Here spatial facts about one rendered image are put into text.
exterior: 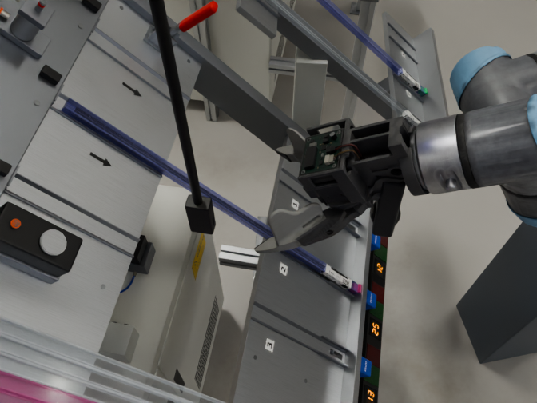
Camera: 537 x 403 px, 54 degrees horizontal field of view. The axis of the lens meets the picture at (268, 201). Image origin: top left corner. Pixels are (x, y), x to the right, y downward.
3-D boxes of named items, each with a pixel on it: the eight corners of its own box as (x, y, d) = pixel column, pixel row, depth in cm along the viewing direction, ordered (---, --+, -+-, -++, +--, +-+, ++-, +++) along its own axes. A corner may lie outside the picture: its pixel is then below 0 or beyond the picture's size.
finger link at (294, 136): (273, 111, 66) (320, 129, 59) (296, 140, 70) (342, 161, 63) (257, 129, 66) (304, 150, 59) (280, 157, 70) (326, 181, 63)
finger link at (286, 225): (232, 229, 58) (299, 177, 57) (260, 254, 62) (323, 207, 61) (241, 247, 56) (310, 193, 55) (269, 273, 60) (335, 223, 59)
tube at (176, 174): (354, 286, 83) (359, 285, 83) (353, 294, 83) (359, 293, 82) (65, 101, 58) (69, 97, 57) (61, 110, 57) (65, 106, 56)
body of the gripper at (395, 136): (301, 127, 59) (406, 100, 52) (334, 172, 64) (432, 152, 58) (291, 182, 55) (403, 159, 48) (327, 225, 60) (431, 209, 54)
